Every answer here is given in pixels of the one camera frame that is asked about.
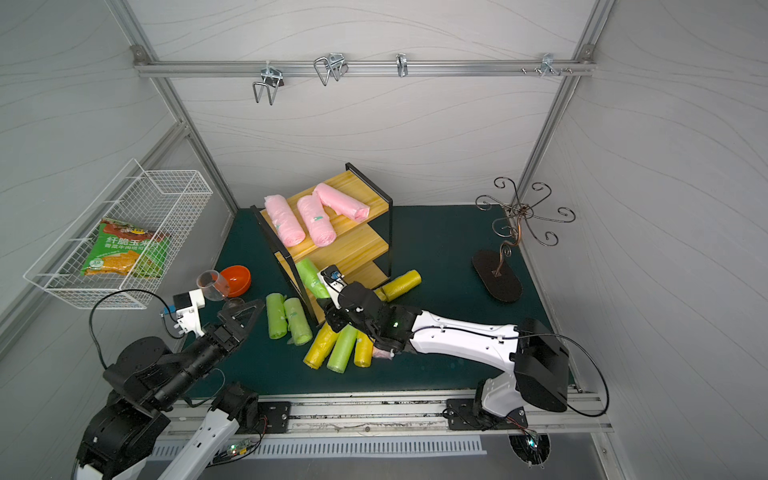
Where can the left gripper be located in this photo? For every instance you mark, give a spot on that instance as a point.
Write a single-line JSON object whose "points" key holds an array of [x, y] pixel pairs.
{"points": [[227, 327]]}

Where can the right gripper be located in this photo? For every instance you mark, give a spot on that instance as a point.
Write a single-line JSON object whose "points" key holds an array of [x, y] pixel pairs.
{"points": [[335, 313]]}

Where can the green roll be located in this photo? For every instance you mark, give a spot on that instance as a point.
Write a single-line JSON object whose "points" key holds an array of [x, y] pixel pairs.
{"points": [[300, 330], [276, 316], [342, 350], [309, 275]]}

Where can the pink roll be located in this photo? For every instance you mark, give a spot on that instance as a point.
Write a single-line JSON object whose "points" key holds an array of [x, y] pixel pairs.
{"points": [[382, 354], [341, 203], [283, 219], [316, 220]]}

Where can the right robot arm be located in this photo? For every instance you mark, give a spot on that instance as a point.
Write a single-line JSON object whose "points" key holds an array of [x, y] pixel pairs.
{"points": [[532, 361]]}

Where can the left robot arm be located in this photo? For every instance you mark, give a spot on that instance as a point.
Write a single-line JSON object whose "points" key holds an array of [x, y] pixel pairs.
{"points": [[147, 380]]}

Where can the green roll beside shelf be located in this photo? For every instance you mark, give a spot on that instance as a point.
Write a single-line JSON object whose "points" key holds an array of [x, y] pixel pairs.
{"points": [[300, 330]]}

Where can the yellow roll lying diagonal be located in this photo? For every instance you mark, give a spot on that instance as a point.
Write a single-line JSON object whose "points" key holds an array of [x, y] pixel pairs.
{"points": [[381, 294]]}

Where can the yellow roll upper right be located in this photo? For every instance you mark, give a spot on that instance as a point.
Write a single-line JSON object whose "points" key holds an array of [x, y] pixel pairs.
{"points": [[401, 285]]}

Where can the yellow roll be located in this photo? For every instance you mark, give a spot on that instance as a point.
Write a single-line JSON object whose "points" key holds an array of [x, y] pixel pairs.
{"points": [[363, 353], [321, 347], [401, 285]]}

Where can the orange plastic bowl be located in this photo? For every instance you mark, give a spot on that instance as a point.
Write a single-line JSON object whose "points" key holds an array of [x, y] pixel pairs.
{"points": [[239, 279]]}

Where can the clear plastic goblet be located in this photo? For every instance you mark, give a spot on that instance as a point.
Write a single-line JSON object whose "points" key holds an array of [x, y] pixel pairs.
{"points": [[216, 287]]}

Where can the yellow roll front middle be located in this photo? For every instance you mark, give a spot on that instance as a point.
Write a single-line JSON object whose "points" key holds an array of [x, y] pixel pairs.
{"points": [[363, 353]]}

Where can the green roll front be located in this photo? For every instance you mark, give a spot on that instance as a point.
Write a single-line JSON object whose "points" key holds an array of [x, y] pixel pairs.
{"points": [[342, 350]]}

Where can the pink roll front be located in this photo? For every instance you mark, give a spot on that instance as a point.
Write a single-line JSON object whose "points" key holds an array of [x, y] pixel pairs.
{"points": [[382, 354]]}

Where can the yellow roll front left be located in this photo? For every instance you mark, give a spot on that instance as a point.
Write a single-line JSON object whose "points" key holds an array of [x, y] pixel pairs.
{"points": [[321, 347]]}

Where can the green snack bag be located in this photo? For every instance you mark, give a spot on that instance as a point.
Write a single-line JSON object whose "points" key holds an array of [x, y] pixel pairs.
{"points": [[124, 249]]}

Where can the metal hook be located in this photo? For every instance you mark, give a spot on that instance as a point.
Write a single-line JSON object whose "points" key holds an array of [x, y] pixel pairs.
{"points": [[267, 87], [331, 66], [546, 68], [401, 65]]}

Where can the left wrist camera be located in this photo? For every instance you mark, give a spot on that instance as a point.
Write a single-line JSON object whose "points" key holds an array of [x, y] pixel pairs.
{"points": [[184, 314]]}

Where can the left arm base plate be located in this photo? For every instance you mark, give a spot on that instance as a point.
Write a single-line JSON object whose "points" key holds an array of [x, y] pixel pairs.
{"points": [[270, 417]]}

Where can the white wire basket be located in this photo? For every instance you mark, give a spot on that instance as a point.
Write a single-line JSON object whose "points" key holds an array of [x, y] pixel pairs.
{"points": [[166, 201]]}

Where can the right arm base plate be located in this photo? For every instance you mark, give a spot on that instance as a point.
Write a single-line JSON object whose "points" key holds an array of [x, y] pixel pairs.
{"points": [[465, 415]]}

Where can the copper wire jewelry stand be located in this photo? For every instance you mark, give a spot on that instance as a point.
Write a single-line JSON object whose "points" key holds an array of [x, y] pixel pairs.
{"points": [[491, 266]]}

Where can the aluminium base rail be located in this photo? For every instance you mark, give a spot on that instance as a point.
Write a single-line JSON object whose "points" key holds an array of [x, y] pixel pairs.
{"points": [[412, 413]]}

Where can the aluminium top rail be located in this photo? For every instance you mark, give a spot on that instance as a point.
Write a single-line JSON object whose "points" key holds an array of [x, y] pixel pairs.
{"points": [[582, 65]]}

